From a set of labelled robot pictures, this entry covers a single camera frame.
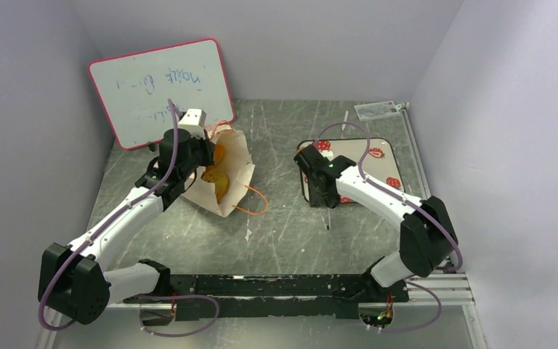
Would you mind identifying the metal serving tongs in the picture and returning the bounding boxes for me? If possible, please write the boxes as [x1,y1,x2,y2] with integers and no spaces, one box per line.
[325,207,331,230]

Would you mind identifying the yellow fake bread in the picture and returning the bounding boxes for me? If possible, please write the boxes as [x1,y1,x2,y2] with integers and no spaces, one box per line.
[201,144,230,203]

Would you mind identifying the paper bag with orange handles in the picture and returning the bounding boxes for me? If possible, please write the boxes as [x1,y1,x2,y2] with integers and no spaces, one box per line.
[182,121,269,218]

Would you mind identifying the strawberry print tray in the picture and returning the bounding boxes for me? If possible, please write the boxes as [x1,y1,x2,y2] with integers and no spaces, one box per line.
[317,137,405,191]

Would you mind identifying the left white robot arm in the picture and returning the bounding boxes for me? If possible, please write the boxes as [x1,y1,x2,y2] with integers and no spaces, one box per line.
[38,127,214,330]

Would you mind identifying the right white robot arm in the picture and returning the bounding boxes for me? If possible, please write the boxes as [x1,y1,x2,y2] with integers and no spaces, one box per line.
[294,145,458,301]

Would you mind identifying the small white stick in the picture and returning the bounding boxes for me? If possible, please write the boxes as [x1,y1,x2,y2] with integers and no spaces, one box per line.
[341,111,349,132]

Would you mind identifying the red framed whiteboard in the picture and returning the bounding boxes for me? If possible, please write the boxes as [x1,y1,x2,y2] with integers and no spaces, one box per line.
[88,38,236,150]

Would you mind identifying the white card on table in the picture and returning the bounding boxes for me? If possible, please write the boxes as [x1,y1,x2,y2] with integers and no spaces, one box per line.
[355,101,403,121]

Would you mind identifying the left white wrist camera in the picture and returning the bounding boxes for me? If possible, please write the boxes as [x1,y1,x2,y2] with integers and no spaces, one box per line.
[179,108,207,139]

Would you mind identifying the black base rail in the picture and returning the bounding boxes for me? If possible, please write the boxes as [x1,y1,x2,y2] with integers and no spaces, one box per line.
[124,273,409,321]

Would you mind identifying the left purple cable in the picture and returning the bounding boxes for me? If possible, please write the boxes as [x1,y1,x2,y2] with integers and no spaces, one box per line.
[37,98,221,338]

